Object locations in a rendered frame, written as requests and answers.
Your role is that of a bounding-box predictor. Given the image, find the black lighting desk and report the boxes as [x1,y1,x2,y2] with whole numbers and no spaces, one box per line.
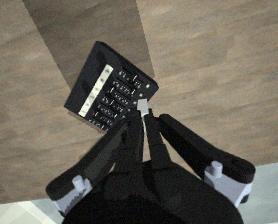
[64,41,159,132]

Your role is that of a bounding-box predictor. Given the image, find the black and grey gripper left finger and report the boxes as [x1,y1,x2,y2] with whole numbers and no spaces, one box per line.
[45,99,145,217]

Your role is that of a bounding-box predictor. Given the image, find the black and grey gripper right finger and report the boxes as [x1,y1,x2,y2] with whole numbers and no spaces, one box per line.
[142,99,256,208]

